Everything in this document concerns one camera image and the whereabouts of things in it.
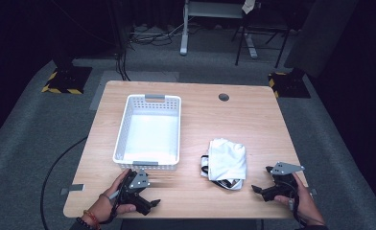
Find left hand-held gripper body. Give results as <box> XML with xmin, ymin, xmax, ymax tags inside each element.
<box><xmin>117</xmin><ymin>169</ymin><xmax>153</xmax><ymax>217</ymax></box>

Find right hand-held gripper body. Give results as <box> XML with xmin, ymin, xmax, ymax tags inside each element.
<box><xmin>261</xmin><ymin>161</ymin><xmax>306</xmax><ymax>203</ymax></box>

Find white plastic basket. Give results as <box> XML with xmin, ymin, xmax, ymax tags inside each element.
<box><xmin>112</xmin><ymin>93</ymin><xmax>182</xmax><ymax>171</ymax></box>

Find white garment black trim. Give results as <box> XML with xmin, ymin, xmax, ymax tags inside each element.
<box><xmin>200</xmin><ymin>137</ymin><xmax>248</xmax><ymax>192</ymax></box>

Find person's right hand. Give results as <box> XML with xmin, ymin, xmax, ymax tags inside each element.
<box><xmin>273</xmin><ymin>172</ymin><xmax>326</xmax><ymax>225</ymax></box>

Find person's left hand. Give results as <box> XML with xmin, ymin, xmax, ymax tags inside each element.
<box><xmin>89</xmin><ymin>168</ymin><xmax>138</xmax><ymax>224</ymax></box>

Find black yellow striped stand base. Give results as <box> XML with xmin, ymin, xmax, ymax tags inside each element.
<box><xmin>41</xmin><ymin>65</ymin><xmax>94</xmax><ymax>96</ymax></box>
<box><xmin>267</xmin><ymin>71</ymin><xmax>312</xmax><ymax>100</ymax></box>

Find white-legged grey desk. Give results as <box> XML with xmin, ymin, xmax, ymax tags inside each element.
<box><xmin>178</xmin><ymin>0</ymin><xmax>259</xmax><ymax>60</ymax></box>

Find dark grey leaning panel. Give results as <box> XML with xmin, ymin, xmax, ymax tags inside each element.
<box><xmin>283</xmin><ymin>0</ymin><xmax>361</xmax><ymax>80</ymax></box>

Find white paper sheet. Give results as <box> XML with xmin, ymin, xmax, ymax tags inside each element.
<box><xmin>241</xmin><ymin>0</ymin><xmax>256</xmax><ymax>15</ymax></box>

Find black wrist strap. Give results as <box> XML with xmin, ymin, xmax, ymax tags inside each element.
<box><xmin>290</xmin><ymin>191</ymin><xmax>309</xmax><ymax>226</ymax></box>
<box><xmin>99</xmin><ymin>191</ymin><xmax>121</xmax><ymax>225</ymax></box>

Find red cord bracelet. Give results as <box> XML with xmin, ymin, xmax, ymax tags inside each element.
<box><xmin>82</xmin><ymin>209</ymin><xmax>102</xmax><ymax>230</ymax></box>

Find black bead bracelet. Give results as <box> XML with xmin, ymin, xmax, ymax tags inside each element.
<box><xmin>75</xmin><ymin>217</ymin><xmax>94</xmax><ymax>230</ymax></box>

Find black floor cable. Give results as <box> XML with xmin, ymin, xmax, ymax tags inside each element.
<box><xmin>39</xmin><ymin>136</ymin><xmax>89</xmax><ymax>230</ymax></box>

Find black hanging stand cables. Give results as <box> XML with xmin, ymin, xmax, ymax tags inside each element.
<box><xmin>113</xmin><ymin>47</ymin><xmax>132</xmax><ymax>82</ymax></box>

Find black metal chair frame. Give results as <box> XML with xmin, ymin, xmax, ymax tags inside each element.
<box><xmin>231</xmin><ymin>17</ymin><xmax>292</xmax><ymax>69</ymax></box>

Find bundle of floor cables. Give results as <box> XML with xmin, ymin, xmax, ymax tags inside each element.
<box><xmin>128</xmin><ymin>21</ymin><xmax>184</xmax><ymax>48</ymax></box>

